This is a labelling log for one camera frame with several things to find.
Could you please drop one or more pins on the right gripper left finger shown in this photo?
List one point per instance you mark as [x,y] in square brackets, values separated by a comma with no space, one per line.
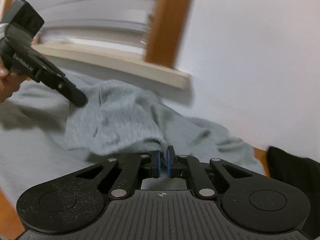
[119,177]

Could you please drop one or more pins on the cream window sill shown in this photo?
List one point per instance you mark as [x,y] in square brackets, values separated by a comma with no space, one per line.
[123,61]

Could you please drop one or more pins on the grey sweatshirt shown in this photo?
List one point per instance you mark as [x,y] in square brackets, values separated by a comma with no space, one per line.
[43,136]

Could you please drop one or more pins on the black fabric storage bag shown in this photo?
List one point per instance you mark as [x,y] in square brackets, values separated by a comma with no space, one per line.
[302,173]

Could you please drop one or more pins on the white window blind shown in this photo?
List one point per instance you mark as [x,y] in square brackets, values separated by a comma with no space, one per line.
[116,24]

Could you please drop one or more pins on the person's left hand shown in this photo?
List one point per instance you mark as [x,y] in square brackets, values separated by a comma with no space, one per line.
[9,82]

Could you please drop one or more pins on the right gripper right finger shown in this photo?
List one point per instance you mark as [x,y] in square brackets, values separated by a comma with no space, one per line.
[205,180]

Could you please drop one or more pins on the brown wooden window frame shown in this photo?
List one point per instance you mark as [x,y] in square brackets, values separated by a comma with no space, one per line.
[167,24]

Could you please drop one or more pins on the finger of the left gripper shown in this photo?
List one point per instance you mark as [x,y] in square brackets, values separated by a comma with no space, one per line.
[69,91]

